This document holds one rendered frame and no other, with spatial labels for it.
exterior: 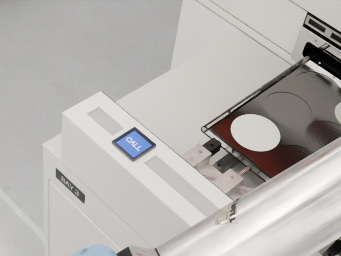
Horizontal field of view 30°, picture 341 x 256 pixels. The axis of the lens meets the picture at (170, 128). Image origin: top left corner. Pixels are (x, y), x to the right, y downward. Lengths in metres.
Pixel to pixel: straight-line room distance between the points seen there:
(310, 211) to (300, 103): 0.76
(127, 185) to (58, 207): 0.32
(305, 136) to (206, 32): 0.54
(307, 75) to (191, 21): 0.45
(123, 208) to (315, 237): 0.59
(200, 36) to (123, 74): 0.97
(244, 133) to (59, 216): 0.44
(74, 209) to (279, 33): 0.65
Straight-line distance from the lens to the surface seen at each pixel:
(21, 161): 2.34
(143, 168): 1.09
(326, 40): 1.49
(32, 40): 2.83
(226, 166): 1.27
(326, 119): 1.36
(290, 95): 1.38
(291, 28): 1.55
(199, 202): 1.06
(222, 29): 1.69
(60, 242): 1.49
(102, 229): 1.28
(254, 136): 1.27
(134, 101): 1.40
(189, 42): 1.80
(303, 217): 0.62
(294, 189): 0.63
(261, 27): 1.60
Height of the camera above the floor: 1.79
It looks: 46 degrees down
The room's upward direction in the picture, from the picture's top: 11 degrees clockwise
